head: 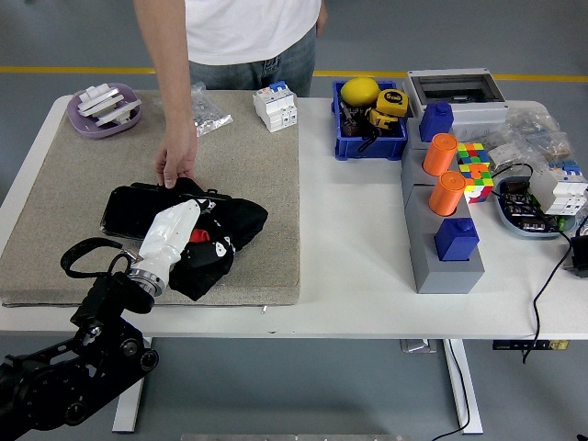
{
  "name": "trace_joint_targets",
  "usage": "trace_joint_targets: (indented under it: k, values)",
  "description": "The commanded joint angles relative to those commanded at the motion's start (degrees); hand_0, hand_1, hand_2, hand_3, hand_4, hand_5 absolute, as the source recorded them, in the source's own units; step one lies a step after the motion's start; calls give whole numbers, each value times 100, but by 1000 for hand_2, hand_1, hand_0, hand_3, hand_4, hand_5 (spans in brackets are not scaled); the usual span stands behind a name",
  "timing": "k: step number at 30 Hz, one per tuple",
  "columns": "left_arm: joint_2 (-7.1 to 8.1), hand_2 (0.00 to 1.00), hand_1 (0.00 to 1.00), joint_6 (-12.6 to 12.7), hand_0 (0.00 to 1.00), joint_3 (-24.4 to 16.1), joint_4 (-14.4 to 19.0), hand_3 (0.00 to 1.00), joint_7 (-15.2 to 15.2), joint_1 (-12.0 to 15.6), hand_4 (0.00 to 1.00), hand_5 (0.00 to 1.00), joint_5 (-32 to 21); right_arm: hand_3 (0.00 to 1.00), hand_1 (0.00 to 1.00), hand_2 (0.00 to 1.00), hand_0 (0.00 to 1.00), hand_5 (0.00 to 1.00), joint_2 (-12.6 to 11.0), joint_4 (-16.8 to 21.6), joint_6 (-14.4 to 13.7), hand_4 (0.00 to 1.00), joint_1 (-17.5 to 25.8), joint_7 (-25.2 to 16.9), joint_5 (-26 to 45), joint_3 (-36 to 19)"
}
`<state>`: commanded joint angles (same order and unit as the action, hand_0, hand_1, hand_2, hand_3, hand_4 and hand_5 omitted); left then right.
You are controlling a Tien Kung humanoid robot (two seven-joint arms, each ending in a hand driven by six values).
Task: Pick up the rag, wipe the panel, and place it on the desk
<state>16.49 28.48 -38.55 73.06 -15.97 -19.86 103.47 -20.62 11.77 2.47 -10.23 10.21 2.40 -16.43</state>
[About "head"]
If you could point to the clear bag of small parts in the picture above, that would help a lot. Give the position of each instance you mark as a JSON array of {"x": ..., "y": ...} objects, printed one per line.
[{"x": 537, "y": 131}]

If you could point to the person's left hand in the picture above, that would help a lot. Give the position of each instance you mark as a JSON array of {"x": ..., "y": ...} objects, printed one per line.
[{"x": 322, "y": 18}]

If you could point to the purple plastic tray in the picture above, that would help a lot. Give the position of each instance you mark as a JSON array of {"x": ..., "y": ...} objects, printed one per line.
[{"x": 87, "y": 129}]

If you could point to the dark screwdriver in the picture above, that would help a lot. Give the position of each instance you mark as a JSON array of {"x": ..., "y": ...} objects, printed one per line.
[{"x": 349, "y": 121}]

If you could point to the grey electrical enclosure box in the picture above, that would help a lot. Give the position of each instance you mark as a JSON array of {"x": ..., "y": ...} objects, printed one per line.
[{"x": 478, "y": 115}]

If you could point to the grey-brown mat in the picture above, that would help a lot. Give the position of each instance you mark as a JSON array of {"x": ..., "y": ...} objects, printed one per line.
[{"x": 69, "y": 184}]

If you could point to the grey peg holder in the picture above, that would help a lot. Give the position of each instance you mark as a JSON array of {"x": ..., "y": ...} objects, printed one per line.
[{"x": 441, "y": 278}]

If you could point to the small yellow tape measure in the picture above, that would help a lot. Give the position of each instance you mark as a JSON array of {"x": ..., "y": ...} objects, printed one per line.
[{"x": 381, "y": 119}]

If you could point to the black power adapter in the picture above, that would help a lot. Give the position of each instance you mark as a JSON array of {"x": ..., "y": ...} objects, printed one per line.
[{"x": 580, "y": 257}]

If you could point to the blue plastic bin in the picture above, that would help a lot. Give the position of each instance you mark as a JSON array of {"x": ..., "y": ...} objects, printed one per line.
[{"x": 367, "y": 149}]

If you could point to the black rag with red tag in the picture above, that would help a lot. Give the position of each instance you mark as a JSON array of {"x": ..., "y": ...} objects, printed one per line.
[{"x": 243, "y": 220}]

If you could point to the orange cylinder peg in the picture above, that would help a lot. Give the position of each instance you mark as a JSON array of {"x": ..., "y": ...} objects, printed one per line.
[
  {"x": 445, "y": 195},
  {"x": 438, "y": 156}
]

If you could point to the person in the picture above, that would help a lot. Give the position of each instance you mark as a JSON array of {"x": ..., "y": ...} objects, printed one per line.
[{"x": 248, "y": 27}]

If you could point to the blue square peg block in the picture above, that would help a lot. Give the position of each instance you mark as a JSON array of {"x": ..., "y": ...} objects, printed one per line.
[
  {"x": 457, "y": 241},
  {"x": 436, "y": 121}
]

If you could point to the multicolour puzzle cube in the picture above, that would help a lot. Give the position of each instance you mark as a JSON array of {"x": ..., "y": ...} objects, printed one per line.
[
  {"x": 480, "y": 184},
  {"x": 473, "y": 154}
]

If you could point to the light blue tray with electronics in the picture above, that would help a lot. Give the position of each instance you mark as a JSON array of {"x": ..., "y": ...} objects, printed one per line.
[{"x": 510, "y": 225}]

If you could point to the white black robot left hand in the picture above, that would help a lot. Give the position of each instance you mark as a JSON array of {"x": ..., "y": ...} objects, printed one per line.
[{"x": 165, "y": 234}]

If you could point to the black table control panel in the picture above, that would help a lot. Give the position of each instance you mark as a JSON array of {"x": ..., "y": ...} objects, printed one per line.
[{"x": 510, "y": 345}]

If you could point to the grey bracket under table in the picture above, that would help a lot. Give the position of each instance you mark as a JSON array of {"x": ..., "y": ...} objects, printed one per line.
[{"x": 415, "y": 345}]

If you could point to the glossy black display panel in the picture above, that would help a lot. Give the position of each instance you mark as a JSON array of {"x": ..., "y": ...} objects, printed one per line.
[{"x": 124, "y": 211}]

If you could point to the person's right forearm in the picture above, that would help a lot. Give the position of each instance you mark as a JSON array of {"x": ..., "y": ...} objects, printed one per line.
[{"x": 174, "y": 87}]

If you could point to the silver foil bag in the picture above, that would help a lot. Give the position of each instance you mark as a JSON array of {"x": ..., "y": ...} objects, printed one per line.
[{"x": 583, "y": 227}]

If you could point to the white table leg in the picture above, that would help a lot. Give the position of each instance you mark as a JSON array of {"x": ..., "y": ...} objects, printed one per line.
[
  {"x": 461, "y": 367},
  {"x": 128, "y": 413}
]

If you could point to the white plastic clip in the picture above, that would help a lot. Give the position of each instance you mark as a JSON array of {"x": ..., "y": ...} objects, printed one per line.
[
  {"x": 117, "y": 113},
  {"x": 98, "y": 98}
]

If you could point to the yellow lemon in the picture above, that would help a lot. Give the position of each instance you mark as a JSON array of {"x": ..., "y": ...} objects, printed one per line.
[{"x": 358, "y": 91}]

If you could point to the white circuit breaker blue switch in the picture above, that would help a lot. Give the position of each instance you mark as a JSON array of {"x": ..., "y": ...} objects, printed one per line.
[
  {"x": 275, "y": 110},
  {"x": 556, "y": 190}
]

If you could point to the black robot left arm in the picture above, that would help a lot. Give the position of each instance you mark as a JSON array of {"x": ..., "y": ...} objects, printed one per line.
[{"x": 105, "y": 340}]

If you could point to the large yellow tape measure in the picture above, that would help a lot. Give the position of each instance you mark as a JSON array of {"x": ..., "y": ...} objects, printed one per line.
[{"x": 392, "y": 101}]

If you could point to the white switch in clear bag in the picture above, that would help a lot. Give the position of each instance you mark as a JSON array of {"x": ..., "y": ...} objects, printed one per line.
[{"x": 503, "y": 155}]

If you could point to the person's right hand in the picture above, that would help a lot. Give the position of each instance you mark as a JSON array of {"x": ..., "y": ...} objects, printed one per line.
[{"x": 177, "y": 154}]

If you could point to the clear bag of screws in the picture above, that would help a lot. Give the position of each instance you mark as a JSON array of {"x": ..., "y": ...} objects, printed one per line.
[{"x": 209, "y": 115}]

